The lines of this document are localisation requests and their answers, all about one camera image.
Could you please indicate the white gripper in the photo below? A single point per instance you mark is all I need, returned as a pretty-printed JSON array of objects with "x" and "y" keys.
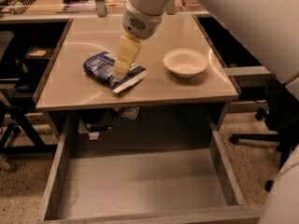
[{"x": 141, "y": 22}]

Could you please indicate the blue chip bag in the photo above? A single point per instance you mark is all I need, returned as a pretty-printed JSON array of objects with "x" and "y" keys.
[{"x": 100, "y": 67}]

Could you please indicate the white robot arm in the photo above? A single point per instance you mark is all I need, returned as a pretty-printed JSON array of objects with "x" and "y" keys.
[{"x": 269, "y": 29}]

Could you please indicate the open grey drawer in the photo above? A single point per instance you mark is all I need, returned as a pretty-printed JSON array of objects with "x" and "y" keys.
[{"x": 166, "y": 167}]

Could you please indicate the white paper bowl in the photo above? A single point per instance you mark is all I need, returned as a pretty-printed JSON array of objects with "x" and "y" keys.
[{"x": 185, "y": 63}]

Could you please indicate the pink plastic basket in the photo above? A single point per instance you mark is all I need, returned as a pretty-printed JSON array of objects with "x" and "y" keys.
[{"x": 190, "y": 4}]

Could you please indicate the grey cabinet with tabletop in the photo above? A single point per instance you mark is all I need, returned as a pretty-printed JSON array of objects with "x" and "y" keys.
[{"x": 137, "y": 59}]

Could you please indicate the black office chair left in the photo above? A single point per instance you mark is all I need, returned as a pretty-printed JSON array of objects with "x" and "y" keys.
[{"x": 17, "y": 113}]

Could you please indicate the black office chair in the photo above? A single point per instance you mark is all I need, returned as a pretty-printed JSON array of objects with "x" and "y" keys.
[
  {"x": 282, "y": 117},
  {"x": 17, "y": 113}
]

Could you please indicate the black office chair right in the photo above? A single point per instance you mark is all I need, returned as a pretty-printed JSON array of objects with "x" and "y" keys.
[{"x": 282, "y": 117}]

